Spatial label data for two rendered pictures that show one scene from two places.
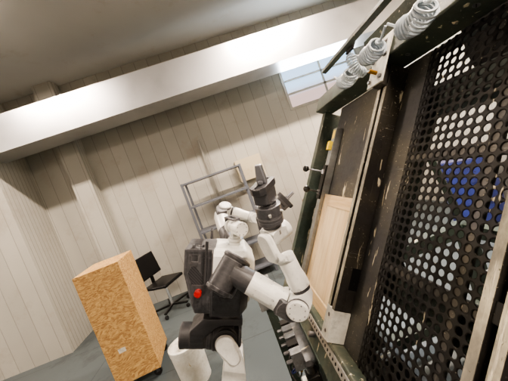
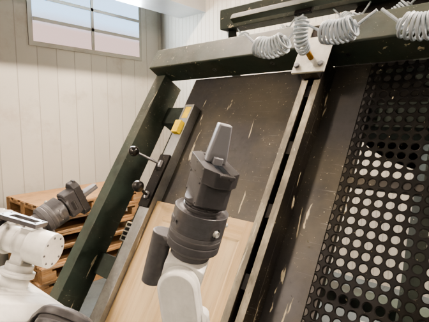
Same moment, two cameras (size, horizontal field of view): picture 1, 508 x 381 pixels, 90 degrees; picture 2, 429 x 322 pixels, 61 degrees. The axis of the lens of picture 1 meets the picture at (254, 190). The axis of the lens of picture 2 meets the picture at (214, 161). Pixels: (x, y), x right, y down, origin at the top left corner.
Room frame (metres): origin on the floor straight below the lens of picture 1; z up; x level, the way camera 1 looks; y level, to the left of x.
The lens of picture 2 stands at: (0.43, 0.37, 1.66)
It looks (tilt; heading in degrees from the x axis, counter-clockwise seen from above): 7 degrees down; 315
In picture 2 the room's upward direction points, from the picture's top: straight up
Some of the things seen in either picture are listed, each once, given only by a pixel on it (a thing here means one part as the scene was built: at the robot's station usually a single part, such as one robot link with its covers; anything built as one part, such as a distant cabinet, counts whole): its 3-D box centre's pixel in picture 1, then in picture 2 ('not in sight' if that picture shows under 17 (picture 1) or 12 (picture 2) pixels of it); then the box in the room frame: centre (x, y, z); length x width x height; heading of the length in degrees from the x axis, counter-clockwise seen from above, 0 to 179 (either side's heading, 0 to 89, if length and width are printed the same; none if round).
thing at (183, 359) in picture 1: (188, 354); not in sight; (2.26, 1.08, 0.24); 0.32 x 0.30 x 0.47; 5
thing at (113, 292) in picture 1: (126, 316); not in sight; (2.66, 1.74, 0.63); 0.50 x 0.42 x 1.25; 11
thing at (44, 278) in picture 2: not in sight; (77, 230); (4.20, -1.34, 0.43); 1.20 x 0.83 x 0.85; 93
